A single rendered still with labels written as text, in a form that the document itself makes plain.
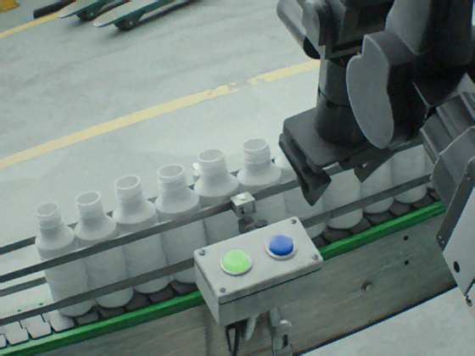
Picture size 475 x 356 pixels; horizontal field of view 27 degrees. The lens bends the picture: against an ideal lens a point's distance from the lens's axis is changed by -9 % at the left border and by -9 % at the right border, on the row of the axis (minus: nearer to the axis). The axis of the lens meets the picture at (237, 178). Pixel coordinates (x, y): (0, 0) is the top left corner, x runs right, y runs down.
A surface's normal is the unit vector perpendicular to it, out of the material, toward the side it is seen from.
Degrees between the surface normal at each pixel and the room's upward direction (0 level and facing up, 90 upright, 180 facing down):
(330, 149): 23
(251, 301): 110
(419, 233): 90
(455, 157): 61
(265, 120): 0
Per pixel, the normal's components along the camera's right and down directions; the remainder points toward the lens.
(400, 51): 0.12, -0.47
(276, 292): 0.41, 0.68
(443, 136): -0.74, -0.03
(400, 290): 0.38, 0.41
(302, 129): 0.02, -0.63
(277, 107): -0.14, -0.86
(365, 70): -0.91, 0.29
